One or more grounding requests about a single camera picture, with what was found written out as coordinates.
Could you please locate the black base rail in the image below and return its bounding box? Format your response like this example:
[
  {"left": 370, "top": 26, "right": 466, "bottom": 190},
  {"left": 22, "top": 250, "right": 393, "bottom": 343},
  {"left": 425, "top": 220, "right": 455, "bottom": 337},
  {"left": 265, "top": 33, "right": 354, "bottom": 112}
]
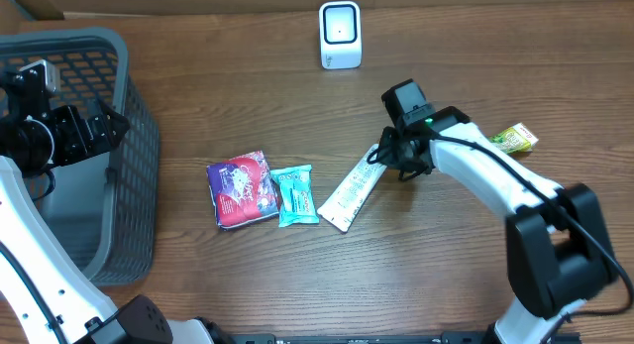
[{"left": 231, "top": 331, "right": 498, "bottom": 344}]

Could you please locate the green juice carton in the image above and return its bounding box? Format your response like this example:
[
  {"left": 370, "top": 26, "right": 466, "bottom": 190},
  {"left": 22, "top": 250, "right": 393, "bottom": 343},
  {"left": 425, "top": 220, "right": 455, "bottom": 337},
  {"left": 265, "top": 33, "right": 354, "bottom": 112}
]
[{"left": 489, "top": 123, "right": 539, "bottom": 154}]

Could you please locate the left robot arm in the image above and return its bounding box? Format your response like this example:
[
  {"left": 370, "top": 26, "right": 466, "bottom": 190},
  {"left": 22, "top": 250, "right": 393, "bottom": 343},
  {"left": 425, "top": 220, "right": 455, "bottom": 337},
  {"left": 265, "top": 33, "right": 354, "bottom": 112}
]
[{"left": 1, "top": 101, "right": 232, "bottom": 344}]

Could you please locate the white conditioner tube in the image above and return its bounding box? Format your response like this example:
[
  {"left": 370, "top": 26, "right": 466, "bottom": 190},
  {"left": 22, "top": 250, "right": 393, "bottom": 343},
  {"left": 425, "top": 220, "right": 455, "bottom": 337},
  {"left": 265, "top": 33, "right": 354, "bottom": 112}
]
[{"left": 317, "top": 144, "right": 386, "bottom": 233}]

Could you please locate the white barcode scanner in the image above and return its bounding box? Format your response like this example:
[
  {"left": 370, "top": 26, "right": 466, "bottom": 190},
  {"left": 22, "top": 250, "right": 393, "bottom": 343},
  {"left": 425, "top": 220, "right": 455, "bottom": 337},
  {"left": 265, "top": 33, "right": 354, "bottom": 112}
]
[{"left": 318, "top": 0, "right": 363, "bottom": 70}]

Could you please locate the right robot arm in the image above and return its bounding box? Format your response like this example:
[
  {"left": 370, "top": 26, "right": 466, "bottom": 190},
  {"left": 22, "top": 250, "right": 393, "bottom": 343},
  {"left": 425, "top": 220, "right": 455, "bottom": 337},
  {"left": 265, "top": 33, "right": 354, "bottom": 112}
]
[{"left": 368, "top": 79, "right": 633, "bottom": 343}]

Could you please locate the grey plastic basket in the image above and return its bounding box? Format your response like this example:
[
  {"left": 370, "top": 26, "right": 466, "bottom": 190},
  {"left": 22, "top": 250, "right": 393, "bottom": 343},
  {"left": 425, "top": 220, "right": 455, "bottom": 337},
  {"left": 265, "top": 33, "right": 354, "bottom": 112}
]
[{"left": 1, "top": 28, "right": 160, "bottom": 287}]

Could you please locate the teal wet wipes pack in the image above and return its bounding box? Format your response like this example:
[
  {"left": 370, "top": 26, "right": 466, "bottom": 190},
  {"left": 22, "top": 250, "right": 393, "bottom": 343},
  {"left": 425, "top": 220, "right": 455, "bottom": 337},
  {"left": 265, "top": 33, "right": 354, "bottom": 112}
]
[{"left": 270, "top": 165, "right": 319, "bottom": 228}]

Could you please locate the red purple pad pack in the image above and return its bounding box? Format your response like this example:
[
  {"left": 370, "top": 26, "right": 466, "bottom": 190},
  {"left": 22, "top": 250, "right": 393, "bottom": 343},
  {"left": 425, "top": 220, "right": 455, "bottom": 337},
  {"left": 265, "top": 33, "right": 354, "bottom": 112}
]
[{"left": 206, "top": 151, "right": 279, "bottom": 230}]

